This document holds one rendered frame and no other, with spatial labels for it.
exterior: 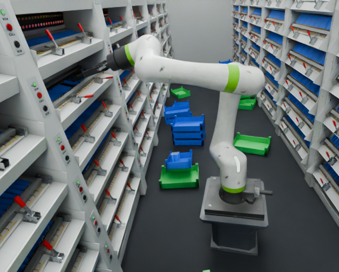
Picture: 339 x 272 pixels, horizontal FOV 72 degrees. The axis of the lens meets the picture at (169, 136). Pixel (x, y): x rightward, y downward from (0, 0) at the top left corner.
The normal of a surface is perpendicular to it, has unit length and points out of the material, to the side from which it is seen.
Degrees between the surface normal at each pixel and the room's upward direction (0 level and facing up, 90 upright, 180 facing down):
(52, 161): 90
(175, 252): 0
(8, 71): 90
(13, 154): 19
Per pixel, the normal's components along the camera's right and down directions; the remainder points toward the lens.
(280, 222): -0.15, -0.86
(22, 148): 0.18, -0.84
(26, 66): 0.98, -0.08
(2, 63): -0.09, 0.50
